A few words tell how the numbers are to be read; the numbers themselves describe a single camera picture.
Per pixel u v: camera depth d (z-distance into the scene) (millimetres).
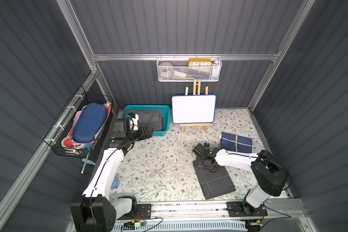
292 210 738
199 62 871
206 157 676
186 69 912
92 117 679
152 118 1053
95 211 380
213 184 807
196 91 912
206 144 838
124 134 596
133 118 708
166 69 827
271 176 464
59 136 628
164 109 1114
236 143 984
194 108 956
